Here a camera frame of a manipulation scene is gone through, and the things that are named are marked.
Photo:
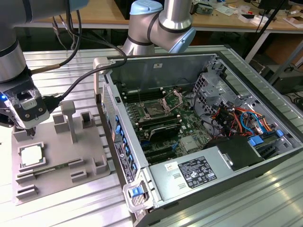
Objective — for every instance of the silver chipset heatsink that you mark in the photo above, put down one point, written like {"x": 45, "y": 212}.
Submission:
{"x": 189, "y": 143}

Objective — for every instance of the silver power supply with label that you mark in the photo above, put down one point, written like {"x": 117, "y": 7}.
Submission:
{"x": 163, "y": 186}

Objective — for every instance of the blue case latch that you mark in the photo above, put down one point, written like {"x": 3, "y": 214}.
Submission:
{"x": 136, "y": 191}

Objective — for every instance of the black graphics card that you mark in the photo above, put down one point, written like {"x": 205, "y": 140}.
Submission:
{"x": 165, "y": 132}

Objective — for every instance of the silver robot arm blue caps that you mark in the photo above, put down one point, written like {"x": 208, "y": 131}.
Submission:
{"x": 9, "y": 54}

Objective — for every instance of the silver CPU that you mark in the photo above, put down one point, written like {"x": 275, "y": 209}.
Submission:
{"x": 32, "y": 155}

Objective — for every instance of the grey parts rack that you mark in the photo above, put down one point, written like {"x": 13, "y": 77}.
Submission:
{"x": 59, "y": 151}

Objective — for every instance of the brown cardboard box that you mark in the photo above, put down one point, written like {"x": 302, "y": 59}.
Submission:
{"x": 284, "y": 49}

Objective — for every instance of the open grey PC case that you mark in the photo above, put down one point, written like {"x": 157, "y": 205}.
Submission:
{"x": 180, "y": 71}

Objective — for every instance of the green RAM stick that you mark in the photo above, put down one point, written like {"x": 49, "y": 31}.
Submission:
{"x": 53, "y": 168}

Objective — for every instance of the black expansion slot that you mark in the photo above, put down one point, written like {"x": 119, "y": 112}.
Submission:
{"x": 158, "y": 151}
{"x": 162, "y": 156}

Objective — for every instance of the metal disk bay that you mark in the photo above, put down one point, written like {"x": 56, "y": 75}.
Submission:
{"x": 208, "y": 94}

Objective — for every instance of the metal locking lever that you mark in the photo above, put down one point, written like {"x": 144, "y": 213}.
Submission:
{"x": 140, "y": 95}

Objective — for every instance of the CPU socket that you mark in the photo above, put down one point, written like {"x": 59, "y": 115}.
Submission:
{"x": 152, "y": 110}

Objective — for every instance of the green motherboard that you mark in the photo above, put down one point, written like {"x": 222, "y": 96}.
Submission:
{"x": 189, "y": 125}

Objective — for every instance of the wooden desk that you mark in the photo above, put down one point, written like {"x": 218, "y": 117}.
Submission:
{"x": 106, "y": 14}

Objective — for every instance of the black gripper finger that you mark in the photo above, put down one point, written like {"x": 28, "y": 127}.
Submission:
{"x": 31, "y": 133}

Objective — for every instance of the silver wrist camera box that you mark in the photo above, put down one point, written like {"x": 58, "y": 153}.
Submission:
{"x": 32, "y": 111}

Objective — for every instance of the white box on desk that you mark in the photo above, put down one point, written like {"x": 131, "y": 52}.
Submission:
{"x": 248, "y": 18}

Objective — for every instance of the black RAM slot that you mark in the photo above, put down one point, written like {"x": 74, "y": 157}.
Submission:
{"x": 146, "y": 97}
{"x": 156, "y": 118}
{"x": 142, "y": 91}
{"x": 161, "y": 123}

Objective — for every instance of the blue disk carrier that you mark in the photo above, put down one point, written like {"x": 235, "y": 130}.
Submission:
{"x": 256, "y": 141}

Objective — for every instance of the black wrist mount with tape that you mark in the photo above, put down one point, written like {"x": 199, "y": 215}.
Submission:
{"x": 19, "y": 88}

